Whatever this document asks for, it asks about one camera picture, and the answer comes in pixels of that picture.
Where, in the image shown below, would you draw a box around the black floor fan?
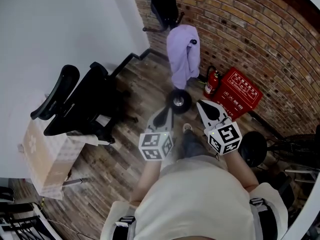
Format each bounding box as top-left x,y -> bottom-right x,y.
265,125 -> 320,161

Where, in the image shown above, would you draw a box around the person's shoe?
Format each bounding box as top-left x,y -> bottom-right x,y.
182,122 -> 195,135

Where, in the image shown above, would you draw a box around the person's jeans leg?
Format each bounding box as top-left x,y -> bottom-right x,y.
180,129 -> 214,160

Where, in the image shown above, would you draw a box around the red fire extinguisher box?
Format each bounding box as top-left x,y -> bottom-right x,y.
211,66 -> 264,122

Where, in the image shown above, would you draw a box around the person's right forearm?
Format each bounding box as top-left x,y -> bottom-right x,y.
223,152 -> 260,191

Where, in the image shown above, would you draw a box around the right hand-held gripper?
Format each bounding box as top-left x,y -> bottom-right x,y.
196,99 -> 243,157

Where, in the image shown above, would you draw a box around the grey desk foot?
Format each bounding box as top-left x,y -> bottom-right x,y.
63,177 -> 90,188

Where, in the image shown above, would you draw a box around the red fire extinguisher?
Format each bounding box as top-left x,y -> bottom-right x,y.
203,65 -> 224,100

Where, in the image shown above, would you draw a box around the black coat stand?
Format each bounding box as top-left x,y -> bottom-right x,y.
142,10 -> 198,115

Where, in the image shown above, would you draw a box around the black metal rack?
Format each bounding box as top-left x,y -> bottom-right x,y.
0,186 -> 52,240

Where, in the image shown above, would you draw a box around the person's white shirt torso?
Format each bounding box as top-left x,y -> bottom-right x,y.
99,157 -> 289,240

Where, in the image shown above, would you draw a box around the black grey shoulder strap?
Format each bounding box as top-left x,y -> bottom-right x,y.
114,215 -> 137,240
249,197 -> 279,240

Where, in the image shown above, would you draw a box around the white table frame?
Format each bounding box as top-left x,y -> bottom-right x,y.
284,167 -> 320,184

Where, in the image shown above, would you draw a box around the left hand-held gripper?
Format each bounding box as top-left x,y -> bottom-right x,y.
138,106 -> 175,162

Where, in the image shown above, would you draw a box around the black bag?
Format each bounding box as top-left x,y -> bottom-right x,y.
257,171 -> 296,210

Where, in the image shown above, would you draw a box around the person's left forearm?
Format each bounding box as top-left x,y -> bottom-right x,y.
129,159 -> 166,206

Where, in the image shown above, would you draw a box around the purple clothes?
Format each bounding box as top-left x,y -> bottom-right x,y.
166,25 -> 201,91

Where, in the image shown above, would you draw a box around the cardboard box with checked wrap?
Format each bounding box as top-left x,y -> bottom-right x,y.
17,120 -> 98,201

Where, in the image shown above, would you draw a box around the black office chair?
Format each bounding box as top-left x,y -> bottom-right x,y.
30,61 -> 139,145

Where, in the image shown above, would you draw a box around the dark jacket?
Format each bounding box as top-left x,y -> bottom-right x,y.
145,0 -> 180,31

